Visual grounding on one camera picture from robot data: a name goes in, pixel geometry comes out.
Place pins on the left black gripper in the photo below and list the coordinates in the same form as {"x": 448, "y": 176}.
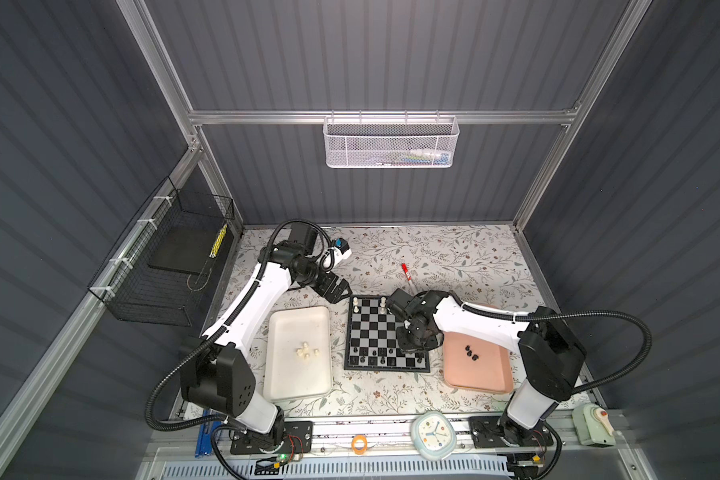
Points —
{"x": 336, "y": 294}

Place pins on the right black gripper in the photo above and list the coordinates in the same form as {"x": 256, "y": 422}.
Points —
{"x": 427, "y": 342}

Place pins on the black chess pieces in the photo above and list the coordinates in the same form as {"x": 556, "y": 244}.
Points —
{"x": 471, "y": 354}
{"x": 385, "y": 358}

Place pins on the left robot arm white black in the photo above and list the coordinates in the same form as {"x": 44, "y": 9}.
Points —
{"x": 213, "y": 369}

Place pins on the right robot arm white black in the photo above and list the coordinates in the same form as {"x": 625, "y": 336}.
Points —
{"x": 551, "y": 353}

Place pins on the white chess pieces on board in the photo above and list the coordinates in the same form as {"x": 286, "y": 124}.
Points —
{"x": 368, "y": 305}

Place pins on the black white chess board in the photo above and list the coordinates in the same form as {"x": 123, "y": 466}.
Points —
{"x": 373, "y": 331}

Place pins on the black chess pieces on board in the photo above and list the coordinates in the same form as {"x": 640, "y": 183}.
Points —
{"x": 385, "y": 358}

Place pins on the white chess pieces in tray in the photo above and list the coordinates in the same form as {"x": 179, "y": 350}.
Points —
{"x": 305, "y": 351}

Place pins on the pink plastic tray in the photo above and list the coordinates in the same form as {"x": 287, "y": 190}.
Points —
{"x": 492, "y": 372}

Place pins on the red white marker pen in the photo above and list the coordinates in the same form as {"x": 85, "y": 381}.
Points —
{"x": 406, "y": 273}

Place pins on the white plastic tray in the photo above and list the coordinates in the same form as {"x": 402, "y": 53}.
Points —
{"x": 298, "y": 363}

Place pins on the mint green alarm clock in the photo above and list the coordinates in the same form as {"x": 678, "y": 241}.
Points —
{"x": 433, "y": 436}

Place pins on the yellow brush in basket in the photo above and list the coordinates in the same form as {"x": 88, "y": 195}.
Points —
{"x": 218, "y": 241}

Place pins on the green emergency stop box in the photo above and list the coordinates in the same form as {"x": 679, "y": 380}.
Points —
{"x": 592, "y": 425}

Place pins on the blue clamp tool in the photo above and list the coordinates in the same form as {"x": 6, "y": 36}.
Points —
{"x": 204, "y": 444}

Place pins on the white wire basket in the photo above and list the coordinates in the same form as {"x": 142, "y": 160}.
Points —
{"x": 396, "y": 142}

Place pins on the black wire basket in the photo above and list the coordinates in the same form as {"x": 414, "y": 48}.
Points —
{"x": 162, "y": 274}

